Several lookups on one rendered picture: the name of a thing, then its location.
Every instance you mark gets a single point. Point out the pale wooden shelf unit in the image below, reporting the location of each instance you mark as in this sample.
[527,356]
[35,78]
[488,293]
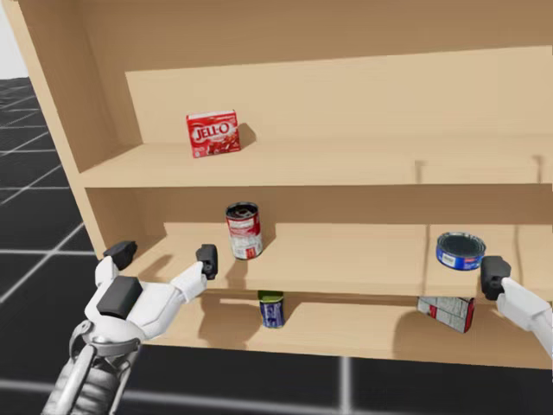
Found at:
[328,108]

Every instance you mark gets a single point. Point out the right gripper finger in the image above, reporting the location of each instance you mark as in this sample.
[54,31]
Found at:
[518,298]

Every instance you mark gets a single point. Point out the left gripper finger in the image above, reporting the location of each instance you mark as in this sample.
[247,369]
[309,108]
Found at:
[113,262]
[199,272]

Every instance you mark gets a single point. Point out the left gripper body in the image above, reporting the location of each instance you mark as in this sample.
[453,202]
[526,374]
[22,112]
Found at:
[129,308]

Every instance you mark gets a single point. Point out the red and white can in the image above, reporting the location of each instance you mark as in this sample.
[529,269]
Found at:
[244,233]

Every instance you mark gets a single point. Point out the blue flat can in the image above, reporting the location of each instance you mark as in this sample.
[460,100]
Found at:
[459,252]

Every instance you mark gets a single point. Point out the red and white carton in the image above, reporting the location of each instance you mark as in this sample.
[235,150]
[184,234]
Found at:
[447,312]

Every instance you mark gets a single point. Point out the green and blue rectangular can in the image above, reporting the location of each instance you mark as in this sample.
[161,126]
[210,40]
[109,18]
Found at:
[272,310]

